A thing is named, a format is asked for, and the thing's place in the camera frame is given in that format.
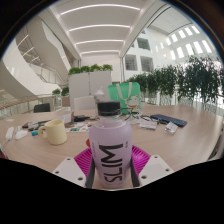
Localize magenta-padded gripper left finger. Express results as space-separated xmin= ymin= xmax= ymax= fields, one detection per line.
xmin=52 ymin=147 xmax=98 ymax=188

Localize black power adapter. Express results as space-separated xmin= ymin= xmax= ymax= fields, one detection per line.
xmin=73 ymin=114 xmax=91 ymax=122

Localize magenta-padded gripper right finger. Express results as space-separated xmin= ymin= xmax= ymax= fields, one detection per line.
xmin=129 ymin=144 xmax=175 ymax=187

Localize white cabinet topped with plants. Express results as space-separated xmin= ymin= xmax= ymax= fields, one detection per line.
xmin=68 ymin=63 xmax=114 ymax=111

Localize white labelled card box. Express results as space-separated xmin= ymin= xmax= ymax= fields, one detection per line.
xmin=139 ymin=119 xmax=158 ymax=130

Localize dark blue keyboard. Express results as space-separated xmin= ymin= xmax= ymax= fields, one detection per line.
xmin=149 ymin=113 xmax=188 ymax=128

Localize clear plastic packet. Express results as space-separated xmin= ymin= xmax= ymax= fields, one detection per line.
xmin=164 ymin=121 xmax=179 ymax=134

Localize colourful sticker sheet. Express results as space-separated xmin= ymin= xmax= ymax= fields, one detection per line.
xmin=65 ymin=121 xmax=93 ymax=133

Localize lilac drink bottle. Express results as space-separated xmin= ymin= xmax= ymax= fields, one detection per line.
xmin=88 ymin=100 xmax=134 ymax=190

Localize white staircase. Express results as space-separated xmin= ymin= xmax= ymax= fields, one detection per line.
xmin=14 ymin=24 xmax=71 ymax=86

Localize cream yellow mug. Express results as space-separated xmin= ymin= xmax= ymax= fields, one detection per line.
xmin=37 ymin=119 xmax=68 ymax=146

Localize potted green plants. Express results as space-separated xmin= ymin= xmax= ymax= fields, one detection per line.
xmin=51 ymin=85 xmax=70 ymax=108

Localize clear shaker bottle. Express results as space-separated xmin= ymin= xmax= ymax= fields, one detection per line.
xmin=93 ymin=87 xmax=105 ymax=104

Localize row of green hedge plants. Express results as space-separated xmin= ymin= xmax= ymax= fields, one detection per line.
xmin=128 ymin=54 xmax=224 ymax=108

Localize black cables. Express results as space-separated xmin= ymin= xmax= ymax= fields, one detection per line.
xmin=124 ymin=111 xmax=161 ymax=123

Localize green tote bag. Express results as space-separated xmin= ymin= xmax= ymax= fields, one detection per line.
xmin=107 ymin=81 xmax=143 ymax=115

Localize white card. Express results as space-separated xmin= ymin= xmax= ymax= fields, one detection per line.
xmin=28 ymin=121 xmax=40 ymax=130

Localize black chair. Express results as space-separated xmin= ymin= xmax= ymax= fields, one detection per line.
xmin=33 ymin=102 xmax=52 ymax=114

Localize white computer mouse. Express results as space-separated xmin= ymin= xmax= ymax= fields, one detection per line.
xmin=14 ymin=129 xmax=29 ymax=141

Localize black notebook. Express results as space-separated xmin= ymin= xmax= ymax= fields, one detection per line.
xmin=28 ymin=119 xmax=51 ymax=131

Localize ceiling light strips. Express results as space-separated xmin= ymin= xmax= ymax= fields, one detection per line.
xmin=59 ymin=3 xmax=141 ymax=56

